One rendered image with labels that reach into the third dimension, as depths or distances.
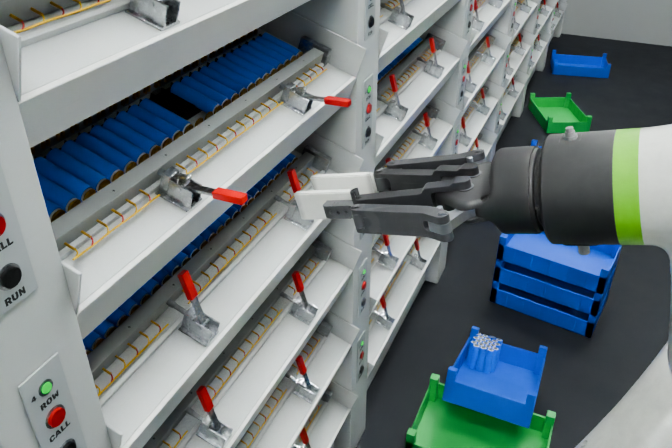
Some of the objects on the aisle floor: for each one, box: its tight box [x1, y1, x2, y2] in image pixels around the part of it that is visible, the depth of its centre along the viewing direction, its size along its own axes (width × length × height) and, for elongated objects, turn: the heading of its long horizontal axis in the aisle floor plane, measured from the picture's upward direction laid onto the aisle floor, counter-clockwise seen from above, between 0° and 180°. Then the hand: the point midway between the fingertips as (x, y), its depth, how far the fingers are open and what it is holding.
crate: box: [405, 373, 556, 448], centre depth 149 cm, size 30×20×8 cm
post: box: [425, 0, 481, 284], centre depth 165 cm, size 20×9×174 cm, turn 66°
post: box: [291, 0, 382, 448], centre depth 111 cm, size 20×9×174 cm, turn 66°
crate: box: [442, 326, 548, 429], centre depth 160 cm, size 30×20×8 cm
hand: (336, 195), depth 64 cm, fingers open, 3 cm apart
